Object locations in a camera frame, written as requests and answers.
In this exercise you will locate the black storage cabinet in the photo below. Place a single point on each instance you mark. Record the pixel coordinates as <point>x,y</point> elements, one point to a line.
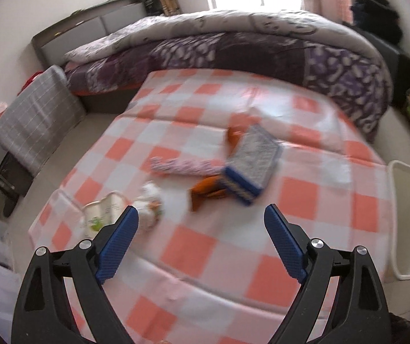
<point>398,63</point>

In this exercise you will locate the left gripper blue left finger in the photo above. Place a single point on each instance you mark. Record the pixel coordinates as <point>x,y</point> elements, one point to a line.
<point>43,312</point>

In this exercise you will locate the green white paper package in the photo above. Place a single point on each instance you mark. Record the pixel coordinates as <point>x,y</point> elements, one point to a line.
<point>103,212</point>

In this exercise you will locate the pink fuzzy sock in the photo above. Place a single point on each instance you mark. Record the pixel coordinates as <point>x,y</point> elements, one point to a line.
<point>185,167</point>

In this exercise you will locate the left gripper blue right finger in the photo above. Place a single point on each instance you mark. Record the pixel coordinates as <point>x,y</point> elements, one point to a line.
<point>359,313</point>

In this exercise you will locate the white tissue ball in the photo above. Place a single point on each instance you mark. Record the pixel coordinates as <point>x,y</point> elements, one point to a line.
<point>149,205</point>

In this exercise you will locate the blue white carton box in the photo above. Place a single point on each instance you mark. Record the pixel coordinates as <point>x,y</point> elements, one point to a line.
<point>248,170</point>

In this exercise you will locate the orange cloth sock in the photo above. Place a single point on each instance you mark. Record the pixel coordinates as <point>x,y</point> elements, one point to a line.
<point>210,187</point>

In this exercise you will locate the grey padded bed headboard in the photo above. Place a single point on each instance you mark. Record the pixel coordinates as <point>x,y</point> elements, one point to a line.
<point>84,26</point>

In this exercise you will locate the orange white checkered cloth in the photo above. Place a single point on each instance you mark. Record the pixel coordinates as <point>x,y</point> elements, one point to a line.
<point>213,275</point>

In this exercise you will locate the grey checked cushion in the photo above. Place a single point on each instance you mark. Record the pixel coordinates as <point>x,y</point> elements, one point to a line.
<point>36,122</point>

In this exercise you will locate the pile of black clothes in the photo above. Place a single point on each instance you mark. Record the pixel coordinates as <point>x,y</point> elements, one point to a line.
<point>379,18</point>

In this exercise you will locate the purple white patterned duvet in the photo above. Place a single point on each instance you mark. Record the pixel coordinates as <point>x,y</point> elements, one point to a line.
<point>299,47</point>

